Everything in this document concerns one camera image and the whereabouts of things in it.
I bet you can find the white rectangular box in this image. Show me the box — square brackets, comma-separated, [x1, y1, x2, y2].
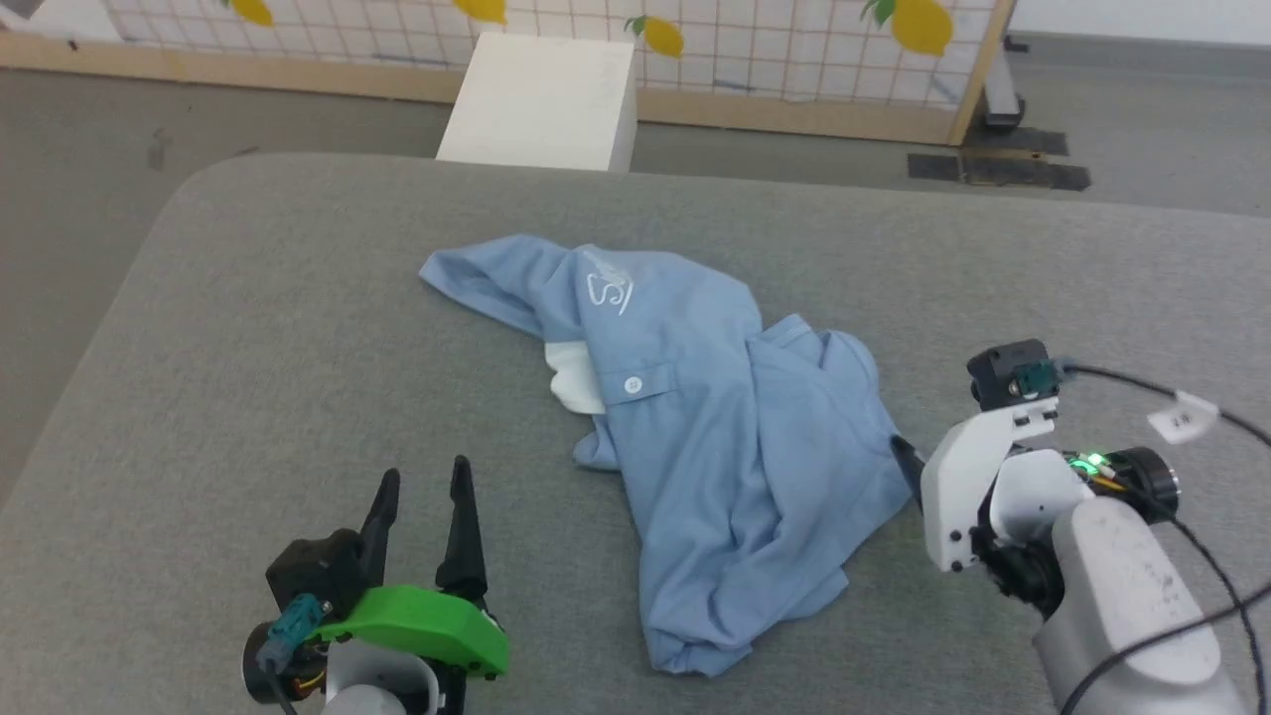
[435, 32, 639, 174]

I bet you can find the long black floor tape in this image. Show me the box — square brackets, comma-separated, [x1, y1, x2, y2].
[908, 153, 1092, 193]

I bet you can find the short black floor tape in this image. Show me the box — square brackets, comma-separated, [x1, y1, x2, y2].
[978, 126, 1070, 158]

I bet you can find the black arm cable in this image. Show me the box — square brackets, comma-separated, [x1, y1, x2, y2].
[1060, 487, 1271, 715]
[258, 645, 301, 715]

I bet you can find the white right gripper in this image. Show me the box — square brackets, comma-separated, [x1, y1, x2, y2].
[891, 401, 1059, 576]

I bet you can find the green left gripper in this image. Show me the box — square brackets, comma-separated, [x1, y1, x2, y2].
[311, 455, 510, 682]

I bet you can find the white cable label tag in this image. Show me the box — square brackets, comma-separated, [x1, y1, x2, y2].
[1147, 390, 1221, 445]

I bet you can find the lemon print wooden partition screen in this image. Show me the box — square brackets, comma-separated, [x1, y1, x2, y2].
[0, 0, 1020, 148]

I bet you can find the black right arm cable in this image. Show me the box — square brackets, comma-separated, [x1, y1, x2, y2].
[1060, 487, 1271, 715]

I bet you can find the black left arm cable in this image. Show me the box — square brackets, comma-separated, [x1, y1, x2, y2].
[258, 645, 301, 715]

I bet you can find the light blue polo shirt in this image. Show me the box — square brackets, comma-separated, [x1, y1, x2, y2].
[419, 235, 919, 678]

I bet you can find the black right camera cable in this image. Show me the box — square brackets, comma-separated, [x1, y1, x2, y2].
[1058, 361, 1271, 445]

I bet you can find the grey metal stand foot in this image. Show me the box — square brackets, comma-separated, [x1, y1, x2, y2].
[983, 35, 1030, 136]

